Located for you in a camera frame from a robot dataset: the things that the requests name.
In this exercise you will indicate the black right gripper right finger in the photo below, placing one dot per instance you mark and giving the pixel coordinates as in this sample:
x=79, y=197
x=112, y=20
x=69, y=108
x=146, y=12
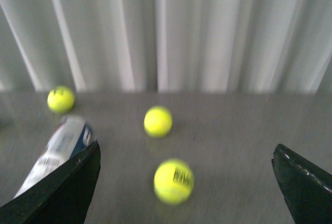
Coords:
x=306, y=188

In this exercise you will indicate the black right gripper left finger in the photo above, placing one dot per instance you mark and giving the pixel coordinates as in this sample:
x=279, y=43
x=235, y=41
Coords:
x=64, y=196

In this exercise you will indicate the white blue tennis ball can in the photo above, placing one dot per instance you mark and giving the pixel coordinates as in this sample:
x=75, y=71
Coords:
x=71, y=137

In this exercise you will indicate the Wilson yellow tennis ball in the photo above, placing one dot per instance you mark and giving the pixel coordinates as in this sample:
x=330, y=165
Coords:
x=61, y=99

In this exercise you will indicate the Roland Garros yellow tennis ball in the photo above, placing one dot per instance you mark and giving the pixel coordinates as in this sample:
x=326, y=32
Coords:
x=173, y=181

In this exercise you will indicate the plain yellow tennis ball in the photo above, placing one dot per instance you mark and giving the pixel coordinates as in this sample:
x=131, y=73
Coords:
x=158, y=122

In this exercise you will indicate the white pleated curtain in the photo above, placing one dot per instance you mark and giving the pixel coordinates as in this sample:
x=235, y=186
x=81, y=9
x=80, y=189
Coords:
x=217, y=46

